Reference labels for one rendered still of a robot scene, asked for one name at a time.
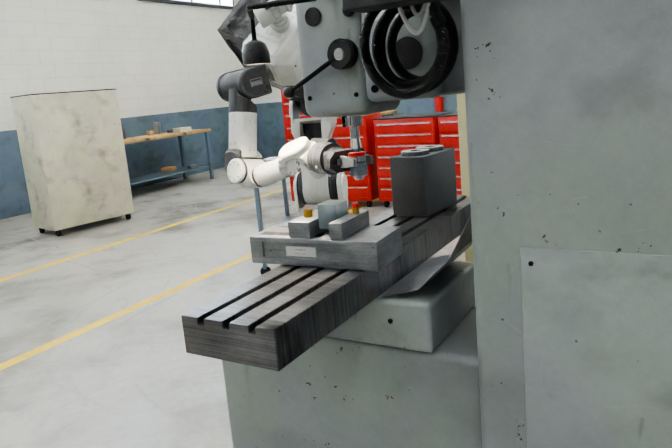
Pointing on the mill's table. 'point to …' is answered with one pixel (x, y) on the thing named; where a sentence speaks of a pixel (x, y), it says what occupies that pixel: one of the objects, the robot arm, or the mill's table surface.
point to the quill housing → (307, 25)
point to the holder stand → (423, 180)
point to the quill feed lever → (339, 59)
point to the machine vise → (331, 245)
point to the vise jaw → (306, 228)
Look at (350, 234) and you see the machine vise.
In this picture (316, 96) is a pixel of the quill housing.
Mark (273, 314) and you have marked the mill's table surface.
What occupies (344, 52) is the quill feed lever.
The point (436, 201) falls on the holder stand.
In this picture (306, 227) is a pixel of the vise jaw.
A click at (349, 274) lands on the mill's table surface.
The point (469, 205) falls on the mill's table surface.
